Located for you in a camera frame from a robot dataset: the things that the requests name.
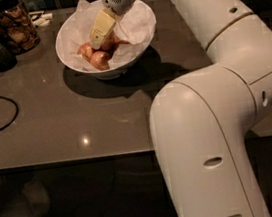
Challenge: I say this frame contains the right red apple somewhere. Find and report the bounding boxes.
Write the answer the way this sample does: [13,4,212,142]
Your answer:
[113,39,130,50]

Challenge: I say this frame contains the white ceramic bowl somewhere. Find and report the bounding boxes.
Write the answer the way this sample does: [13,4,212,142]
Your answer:
[55,11,154,80]

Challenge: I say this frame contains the red-yellow apple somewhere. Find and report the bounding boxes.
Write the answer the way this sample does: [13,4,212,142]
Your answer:
[100,32,115,51]

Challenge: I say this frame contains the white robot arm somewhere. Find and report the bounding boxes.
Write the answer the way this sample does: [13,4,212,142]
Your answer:
[149,0,272,217]

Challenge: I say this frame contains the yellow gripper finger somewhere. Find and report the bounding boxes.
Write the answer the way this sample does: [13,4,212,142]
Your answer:
[89,8,117,49]

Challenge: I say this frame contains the white paper bowl liner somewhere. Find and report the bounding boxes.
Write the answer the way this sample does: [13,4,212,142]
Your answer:
[68,0,156,71]

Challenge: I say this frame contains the small white items on table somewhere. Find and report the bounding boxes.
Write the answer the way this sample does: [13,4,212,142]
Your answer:
[31,13,53,27]

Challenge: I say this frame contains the glass jar of chips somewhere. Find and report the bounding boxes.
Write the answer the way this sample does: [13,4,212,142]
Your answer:
[0,0,40,55]

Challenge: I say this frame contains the left red apple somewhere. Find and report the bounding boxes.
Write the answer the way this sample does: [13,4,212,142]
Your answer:
[77,43,96,62]

